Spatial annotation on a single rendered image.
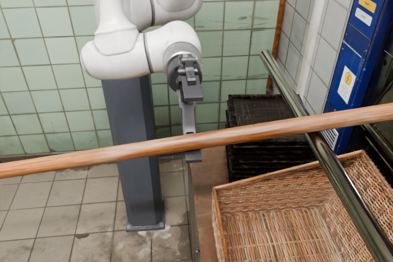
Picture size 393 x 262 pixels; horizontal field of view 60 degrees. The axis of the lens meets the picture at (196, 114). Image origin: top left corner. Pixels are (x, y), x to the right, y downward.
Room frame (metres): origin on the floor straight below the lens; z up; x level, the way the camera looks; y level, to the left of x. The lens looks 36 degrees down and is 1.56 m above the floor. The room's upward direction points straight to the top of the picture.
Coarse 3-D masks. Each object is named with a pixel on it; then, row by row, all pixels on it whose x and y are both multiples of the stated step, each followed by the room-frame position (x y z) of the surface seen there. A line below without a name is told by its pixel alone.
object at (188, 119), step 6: (180, 90) 0.59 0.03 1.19; (180, 96) 0.58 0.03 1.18; (180, 102) 0.57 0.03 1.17; (180, 108) 0.57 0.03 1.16; (186, 108) 0.57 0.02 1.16; (192, 108) 0.57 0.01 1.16; (186, 114) 0.56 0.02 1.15; (192, 114) 0.56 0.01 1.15; (186, 120) 0.55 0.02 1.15; (192, 120) 0.55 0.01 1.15; (186, 126) 0.54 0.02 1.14; (192, 126) 0.54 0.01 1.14; (186, 132) 0.53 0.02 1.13; (192, 132) 0.53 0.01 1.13
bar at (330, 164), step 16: (272, 64) 0.74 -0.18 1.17; (288, 96) 0.60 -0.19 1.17; (304, 112) 0.53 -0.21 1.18; (320, 144) 0.44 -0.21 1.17; (320, 160) 0.41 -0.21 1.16; (336, 160) 0.40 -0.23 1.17; (336, 176) 0.37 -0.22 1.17; (336, 192) 0.35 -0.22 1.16; (352, 192) 0.33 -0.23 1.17; (352, 208) 0.31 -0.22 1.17; (368, 208) 0.31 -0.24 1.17; (368, 224) 0.28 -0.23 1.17; (368, 240) 0.26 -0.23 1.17; (384, 240) 0.25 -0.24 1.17; (384, 256) 0.23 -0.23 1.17
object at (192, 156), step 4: (188, 152) 0.47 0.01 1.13; (192, 152) 0.47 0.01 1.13; (196, 152) 0.47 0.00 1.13; (200, 152) 0.47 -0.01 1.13; (188, 156) 0.46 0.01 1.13; (192, 156) 0.46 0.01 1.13; (196, 156) 0.46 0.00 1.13; (200, 156) 0.46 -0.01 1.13; (188, 160) 0.45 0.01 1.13; (192, 160) 0.45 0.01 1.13; (196, 160) 0.45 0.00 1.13; (200, 160) 0.45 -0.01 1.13
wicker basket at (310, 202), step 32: (352, 160) 0.78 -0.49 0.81; (224, 192) 0.74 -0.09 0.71; (256, 192) 0.75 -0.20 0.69; (288, 192) 0.76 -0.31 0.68; (320, 192) 0.77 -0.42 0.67; (384, 192) 0.63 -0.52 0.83; (224, 224) 0.70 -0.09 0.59; (256, 224) 0.70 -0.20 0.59; (288, 224) 0.70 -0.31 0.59; (320, 224) 0.70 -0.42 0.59; (352, 224) 0.64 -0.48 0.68; (224, 256) 0.51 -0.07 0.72; (256, 256) 0.58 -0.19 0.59; (288, 256) 0.59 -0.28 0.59; (320, 256) 0.58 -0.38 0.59; (352, 256) 0.57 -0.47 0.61
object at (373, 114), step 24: (288, 120) 0.48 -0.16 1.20; (312, 120) 0.47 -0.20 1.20; (336, 120) 0.47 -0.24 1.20; (360, 120) 0.47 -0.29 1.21; (384, 120) 0.47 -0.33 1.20; (144, 144) 0.47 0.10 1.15; (168, 144) 0.47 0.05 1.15; (192, 144) 0.46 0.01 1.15; (216, 144) 0.46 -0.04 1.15; (0, 168) 0.46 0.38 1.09; (24, 168) 0.46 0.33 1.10; (48, 168) 0.46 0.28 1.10
